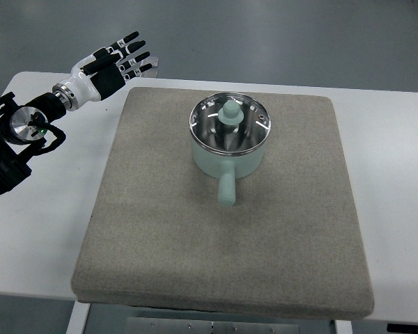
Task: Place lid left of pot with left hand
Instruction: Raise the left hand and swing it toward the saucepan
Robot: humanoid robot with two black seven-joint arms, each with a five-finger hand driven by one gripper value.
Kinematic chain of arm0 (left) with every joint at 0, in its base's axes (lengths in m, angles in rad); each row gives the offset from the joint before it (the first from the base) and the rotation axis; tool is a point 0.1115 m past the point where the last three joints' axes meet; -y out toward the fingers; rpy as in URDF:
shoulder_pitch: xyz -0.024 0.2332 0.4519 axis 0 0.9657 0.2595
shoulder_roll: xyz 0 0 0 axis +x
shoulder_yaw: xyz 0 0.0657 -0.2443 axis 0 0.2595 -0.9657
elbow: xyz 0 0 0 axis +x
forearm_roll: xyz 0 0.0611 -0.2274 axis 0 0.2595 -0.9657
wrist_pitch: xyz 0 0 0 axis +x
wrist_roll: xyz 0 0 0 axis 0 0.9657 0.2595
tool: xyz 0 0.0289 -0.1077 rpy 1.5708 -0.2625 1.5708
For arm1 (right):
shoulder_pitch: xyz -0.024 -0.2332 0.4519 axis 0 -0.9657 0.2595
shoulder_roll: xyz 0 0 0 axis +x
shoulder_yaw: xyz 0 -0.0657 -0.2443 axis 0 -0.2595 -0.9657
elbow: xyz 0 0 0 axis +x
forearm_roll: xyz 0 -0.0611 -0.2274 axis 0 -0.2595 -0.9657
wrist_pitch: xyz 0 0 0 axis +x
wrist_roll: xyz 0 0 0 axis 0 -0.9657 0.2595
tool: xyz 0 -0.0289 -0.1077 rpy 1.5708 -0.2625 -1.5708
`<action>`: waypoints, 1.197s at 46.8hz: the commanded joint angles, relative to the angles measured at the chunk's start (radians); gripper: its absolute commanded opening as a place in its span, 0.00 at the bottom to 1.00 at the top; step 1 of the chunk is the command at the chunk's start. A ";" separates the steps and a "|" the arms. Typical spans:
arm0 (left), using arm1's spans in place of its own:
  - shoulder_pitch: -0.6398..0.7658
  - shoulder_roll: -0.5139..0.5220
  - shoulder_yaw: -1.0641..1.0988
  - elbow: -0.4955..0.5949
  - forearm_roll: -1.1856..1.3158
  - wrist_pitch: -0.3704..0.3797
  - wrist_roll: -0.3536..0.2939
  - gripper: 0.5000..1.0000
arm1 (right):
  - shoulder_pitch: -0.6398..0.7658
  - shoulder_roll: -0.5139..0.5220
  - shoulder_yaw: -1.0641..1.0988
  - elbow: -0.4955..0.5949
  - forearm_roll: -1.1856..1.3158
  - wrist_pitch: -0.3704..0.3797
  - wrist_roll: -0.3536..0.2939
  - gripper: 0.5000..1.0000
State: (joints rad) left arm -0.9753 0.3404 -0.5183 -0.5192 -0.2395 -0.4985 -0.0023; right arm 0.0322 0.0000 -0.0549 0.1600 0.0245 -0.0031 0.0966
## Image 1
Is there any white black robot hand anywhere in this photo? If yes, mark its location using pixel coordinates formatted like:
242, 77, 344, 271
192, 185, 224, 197
52, 31, 155, 111

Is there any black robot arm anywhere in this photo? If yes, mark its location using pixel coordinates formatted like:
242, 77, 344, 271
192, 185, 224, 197
0, 92, 70, 195

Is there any grey fabric mat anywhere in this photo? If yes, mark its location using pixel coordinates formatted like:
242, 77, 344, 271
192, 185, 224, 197
71, 87, 374, 319

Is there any glass lid green knob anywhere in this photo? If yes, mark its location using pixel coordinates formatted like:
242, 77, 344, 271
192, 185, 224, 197
189, 92, 272, 157

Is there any mint green pot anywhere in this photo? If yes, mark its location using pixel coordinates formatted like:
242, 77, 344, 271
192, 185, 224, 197
191, 136, 268, 207

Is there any black braided cable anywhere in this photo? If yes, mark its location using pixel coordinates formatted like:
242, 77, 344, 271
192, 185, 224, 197
30, 123, 67, 157

